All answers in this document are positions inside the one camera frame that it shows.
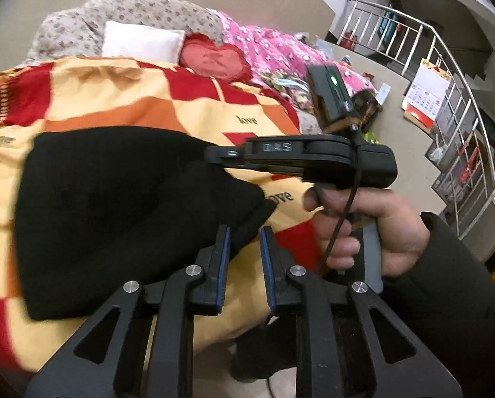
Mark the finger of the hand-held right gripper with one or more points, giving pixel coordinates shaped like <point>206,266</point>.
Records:
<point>226,153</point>

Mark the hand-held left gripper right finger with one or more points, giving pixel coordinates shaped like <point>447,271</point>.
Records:
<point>267,265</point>

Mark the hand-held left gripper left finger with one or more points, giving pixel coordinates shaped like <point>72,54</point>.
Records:
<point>224,265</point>

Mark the black pants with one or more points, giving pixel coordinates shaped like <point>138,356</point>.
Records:
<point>106,215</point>

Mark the person's right forearm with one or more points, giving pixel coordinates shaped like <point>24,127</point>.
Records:
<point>446,319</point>

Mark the person's right hand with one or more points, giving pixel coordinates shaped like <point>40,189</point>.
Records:
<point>392,224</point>

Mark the yellow green package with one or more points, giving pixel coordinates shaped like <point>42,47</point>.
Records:
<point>369,137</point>

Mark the white paper sheet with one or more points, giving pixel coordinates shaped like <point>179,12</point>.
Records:
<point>383,93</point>

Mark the colourful patterned cloth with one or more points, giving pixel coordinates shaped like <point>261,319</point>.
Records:
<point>285,87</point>

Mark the red heart-shaped pillow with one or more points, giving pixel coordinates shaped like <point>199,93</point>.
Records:
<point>214,58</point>

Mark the clear plastic bag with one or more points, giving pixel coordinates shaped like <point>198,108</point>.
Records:
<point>438,151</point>

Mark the pink printed quilt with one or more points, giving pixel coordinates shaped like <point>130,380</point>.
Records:
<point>272,45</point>

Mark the orange red checked printed blanket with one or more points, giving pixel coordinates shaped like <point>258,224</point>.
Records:
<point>106,103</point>

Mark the white pillow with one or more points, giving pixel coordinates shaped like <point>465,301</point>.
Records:
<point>139,41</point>

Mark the grey floral quilt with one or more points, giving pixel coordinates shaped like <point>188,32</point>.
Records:
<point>148,8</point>

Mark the wall calendar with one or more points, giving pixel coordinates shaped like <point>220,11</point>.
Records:
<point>428,87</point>

